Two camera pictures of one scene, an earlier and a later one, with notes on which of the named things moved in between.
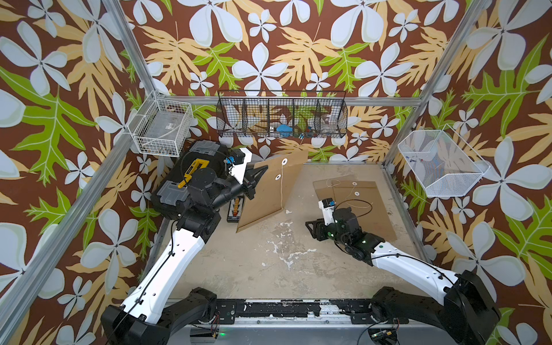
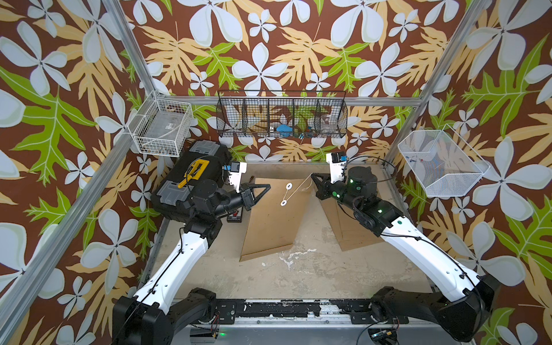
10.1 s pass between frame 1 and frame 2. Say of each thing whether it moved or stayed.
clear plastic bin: stayed
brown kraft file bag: moved
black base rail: stayed
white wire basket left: stayed
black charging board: stayed
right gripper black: moved
